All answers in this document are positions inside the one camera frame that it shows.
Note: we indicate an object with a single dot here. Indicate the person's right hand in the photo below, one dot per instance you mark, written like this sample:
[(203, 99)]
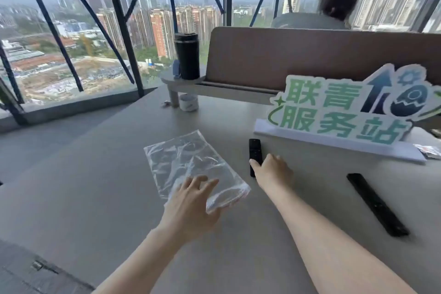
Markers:
[(275, 173)]

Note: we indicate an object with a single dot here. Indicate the clear plastic bag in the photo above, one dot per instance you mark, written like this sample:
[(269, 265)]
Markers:
[(186, 163)]

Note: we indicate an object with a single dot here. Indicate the person's right forearm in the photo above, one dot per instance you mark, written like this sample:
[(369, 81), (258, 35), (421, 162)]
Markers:
[(327, 249)]

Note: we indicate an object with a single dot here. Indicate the person's right thumb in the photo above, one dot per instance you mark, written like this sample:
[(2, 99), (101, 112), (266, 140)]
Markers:
[(255, 165)]

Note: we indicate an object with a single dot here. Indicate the black insulated tumbler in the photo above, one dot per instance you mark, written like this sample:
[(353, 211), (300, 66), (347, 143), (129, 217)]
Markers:
[(187, 57)]

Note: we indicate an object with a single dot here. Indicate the brown desk partition panel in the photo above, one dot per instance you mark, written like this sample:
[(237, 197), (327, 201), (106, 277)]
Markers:
[(262, 56)]

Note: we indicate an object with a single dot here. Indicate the person's left hand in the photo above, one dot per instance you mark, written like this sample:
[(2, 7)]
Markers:
[(187, 214)]

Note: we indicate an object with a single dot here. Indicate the green and white cutout sign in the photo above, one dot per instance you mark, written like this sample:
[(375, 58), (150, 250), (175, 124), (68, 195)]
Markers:
[(327, 111)]

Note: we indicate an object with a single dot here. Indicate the person's left forearm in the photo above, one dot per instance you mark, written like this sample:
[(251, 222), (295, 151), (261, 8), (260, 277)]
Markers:
[(144, 262)]

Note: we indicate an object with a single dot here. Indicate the small printed wrapper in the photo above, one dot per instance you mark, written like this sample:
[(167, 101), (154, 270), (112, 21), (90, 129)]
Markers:
[(429, 151)]

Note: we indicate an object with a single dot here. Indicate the small black remote control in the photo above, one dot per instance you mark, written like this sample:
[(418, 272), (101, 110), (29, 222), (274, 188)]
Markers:
[(255, 149)]

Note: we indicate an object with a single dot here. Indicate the person's left thumb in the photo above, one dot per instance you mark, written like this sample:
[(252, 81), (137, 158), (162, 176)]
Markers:
[(214, 211)]

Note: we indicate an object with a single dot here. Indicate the grey desk shelf riser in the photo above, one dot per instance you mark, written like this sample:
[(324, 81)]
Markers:
[(213, 87)]

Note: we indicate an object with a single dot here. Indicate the long black remote control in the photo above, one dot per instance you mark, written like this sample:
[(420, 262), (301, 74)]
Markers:
[(377, 205)]

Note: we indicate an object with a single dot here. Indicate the dark steel window frame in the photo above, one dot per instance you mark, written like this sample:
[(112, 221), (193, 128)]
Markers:
[(122, 28)]

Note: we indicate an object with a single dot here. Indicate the small blue object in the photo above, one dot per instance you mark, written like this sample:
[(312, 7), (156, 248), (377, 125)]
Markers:
[(176, 69)]

